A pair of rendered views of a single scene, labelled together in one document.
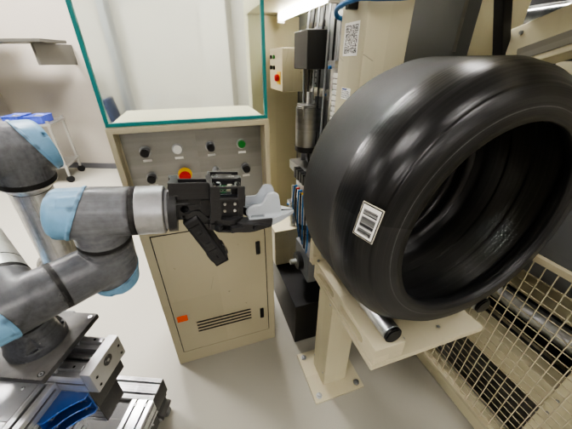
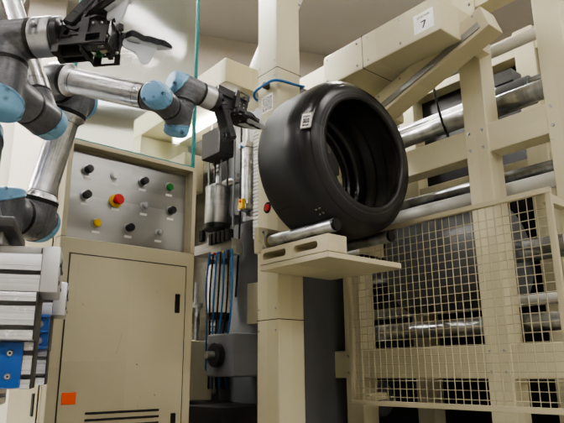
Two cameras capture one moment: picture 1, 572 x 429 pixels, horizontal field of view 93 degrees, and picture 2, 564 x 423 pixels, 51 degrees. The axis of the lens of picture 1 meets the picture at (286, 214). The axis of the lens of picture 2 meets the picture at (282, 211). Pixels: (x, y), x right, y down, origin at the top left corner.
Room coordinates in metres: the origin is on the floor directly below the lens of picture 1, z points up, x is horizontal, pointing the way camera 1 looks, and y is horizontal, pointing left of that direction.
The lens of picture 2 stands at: (-1.27, 0.63, 0.43)
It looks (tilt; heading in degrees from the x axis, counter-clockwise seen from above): 15 degrees up; 338
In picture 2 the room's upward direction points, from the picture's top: straight up
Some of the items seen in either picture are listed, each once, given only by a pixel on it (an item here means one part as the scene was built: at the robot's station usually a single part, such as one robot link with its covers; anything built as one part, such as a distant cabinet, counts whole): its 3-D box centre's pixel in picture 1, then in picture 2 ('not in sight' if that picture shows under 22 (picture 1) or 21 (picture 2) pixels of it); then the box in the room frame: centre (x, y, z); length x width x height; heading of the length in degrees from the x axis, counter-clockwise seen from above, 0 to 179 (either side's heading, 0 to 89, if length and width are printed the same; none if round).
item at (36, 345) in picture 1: (31, 329); not in sight; (0.53, 0.76, 0.77); 0.15 x 0.15 x 0.10
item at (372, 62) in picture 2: not in sight; (394, 54); (0.60, -0.65, 1.71); 0.61 x 0.25 x 0.15; 18
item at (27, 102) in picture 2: not in sight; (8, 92); (-0.14, 0.72, 0.94); 0.11 x 0.08 x 0.11; 150
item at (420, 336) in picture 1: (388, 298); (329, 266); (0.62, -0.33, 0.80); 0.37 x 0.36 x 0.02; 108
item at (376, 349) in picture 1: (351, 300); (300, 251); (0.58, -0.20, 0.83); 0.36 x 0.09 x 0.06; 18
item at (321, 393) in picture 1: (328, 369); not in sight; (0.86, -0.23, 0.01); 0.27 x 0.27 x 0.02; 18
